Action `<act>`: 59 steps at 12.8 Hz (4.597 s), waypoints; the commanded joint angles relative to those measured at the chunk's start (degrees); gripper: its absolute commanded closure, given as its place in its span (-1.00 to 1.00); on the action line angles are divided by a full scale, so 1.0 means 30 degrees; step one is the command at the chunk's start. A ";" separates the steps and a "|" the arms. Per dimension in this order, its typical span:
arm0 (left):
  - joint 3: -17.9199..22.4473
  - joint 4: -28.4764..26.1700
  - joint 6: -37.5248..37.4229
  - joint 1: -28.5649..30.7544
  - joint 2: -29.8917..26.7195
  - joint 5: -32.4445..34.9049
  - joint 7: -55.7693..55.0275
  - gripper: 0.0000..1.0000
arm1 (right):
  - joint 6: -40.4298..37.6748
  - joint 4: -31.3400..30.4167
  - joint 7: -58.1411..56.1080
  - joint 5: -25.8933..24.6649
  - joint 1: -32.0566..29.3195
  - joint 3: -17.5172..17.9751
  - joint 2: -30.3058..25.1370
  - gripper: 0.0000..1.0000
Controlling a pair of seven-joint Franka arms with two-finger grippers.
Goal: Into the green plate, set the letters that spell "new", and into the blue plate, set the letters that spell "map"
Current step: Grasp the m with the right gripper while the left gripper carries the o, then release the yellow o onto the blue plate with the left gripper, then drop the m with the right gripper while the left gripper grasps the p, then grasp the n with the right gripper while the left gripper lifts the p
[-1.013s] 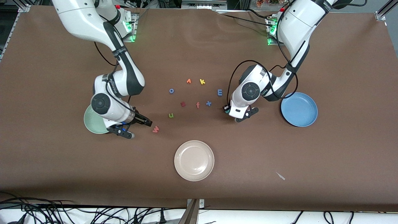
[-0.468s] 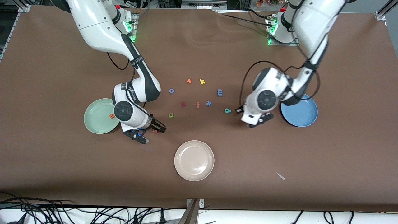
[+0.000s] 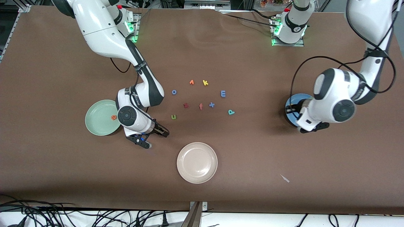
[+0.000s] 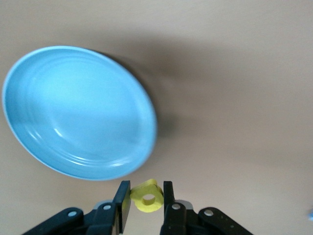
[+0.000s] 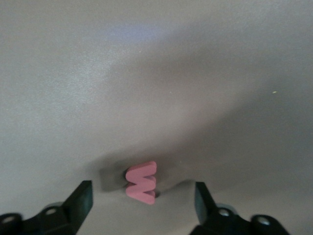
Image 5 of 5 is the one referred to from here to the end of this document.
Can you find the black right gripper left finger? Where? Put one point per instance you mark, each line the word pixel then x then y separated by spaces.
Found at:
pixel 73 208

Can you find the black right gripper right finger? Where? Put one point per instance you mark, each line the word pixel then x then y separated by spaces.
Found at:
pixel 210 220

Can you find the pink letter w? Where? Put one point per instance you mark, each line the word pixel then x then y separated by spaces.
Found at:
pixel 139 193

